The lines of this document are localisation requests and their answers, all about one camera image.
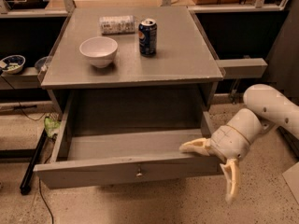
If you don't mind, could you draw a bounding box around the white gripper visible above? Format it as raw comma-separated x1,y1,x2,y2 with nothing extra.
179,125,251,203

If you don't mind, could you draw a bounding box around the grey top drawer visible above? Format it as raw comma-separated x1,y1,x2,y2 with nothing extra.
33,91,224,190

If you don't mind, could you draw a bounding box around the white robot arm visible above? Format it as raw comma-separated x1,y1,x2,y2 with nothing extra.
179,84,299,203

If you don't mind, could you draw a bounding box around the grey drawer cabinet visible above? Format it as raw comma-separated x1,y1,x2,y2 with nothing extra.
41,7,222,137

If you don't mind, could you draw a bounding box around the blue pepsi can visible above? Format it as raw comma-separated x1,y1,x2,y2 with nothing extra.
138,18,157,56

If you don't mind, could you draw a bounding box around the white ceramic bowl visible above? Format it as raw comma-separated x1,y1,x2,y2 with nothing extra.
79,36,118,68

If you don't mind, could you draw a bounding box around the green chip bag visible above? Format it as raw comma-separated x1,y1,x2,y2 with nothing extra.
44,117,60,138

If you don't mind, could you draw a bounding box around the lying clear plastic bottle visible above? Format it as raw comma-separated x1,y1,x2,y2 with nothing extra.
99,15,135,35

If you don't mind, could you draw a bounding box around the black metal bar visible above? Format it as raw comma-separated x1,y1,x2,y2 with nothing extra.
20,131,47,195

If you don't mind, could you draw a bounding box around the small grey bowl on shelf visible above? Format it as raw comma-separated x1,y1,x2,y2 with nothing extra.
35,56,52,72

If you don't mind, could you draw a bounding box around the blue white bowl on shelf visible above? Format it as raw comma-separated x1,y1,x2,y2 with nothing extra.
0,55,26,75

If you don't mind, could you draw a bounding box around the grey low shelf rail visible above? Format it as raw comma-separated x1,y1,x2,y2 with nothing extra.
216,58,267,79

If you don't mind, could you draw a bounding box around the black floor cable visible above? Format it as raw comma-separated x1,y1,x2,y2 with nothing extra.
37,179,55,224

